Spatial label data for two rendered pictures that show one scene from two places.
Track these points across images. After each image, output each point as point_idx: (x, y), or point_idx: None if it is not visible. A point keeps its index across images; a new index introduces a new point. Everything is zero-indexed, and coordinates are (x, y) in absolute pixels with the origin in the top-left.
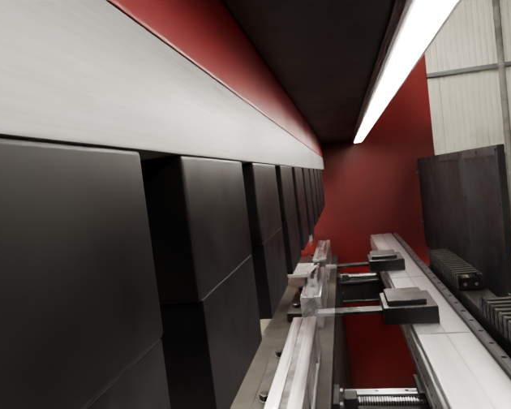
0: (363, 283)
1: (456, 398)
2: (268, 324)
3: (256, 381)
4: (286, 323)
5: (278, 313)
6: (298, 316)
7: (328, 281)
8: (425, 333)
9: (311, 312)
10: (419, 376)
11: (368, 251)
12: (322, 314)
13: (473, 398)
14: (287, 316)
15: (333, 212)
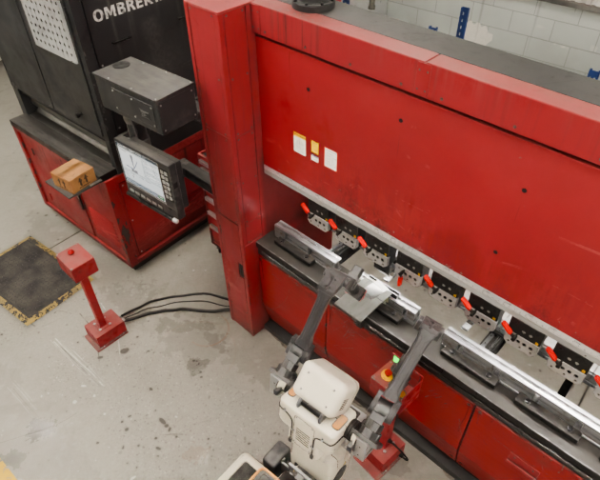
0: (341, 254)
1: (551, 346)
2: (390, 331)
3: (456, 370)
4: (397, 326)
5: (377, 320)
6: (401, 319)
7: (341, 270)
8: (506, 318)
9: (416, 316)
10: (499, 330)
11: (296, 212)
12: (469, 329)
13: (553, 343)
14: (397, 323)
15: (278, 196)
